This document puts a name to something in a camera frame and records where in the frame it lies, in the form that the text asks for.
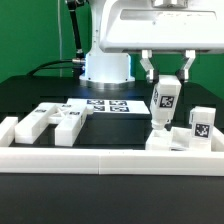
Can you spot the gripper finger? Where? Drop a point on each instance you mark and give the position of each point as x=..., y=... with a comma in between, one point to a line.
x=146, y=55
x=183, y=73

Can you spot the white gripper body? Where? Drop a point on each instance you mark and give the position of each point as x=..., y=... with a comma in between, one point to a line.
x=162, y=25

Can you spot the white chair seat part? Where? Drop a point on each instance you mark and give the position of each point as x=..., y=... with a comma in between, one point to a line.
x=180, y=139

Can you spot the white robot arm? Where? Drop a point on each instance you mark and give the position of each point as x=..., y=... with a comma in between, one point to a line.
x=105, y=69

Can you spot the white tag sheet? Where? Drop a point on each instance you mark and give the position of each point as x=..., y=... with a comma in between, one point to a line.
x=113, y=106

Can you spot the white U-shaped fence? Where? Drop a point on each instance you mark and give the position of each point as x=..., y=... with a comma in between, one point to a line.
x=103, y=162

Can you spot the white chair back frame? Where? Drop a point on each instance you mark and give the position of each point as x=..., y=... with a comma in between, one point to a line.
x=68, y=119

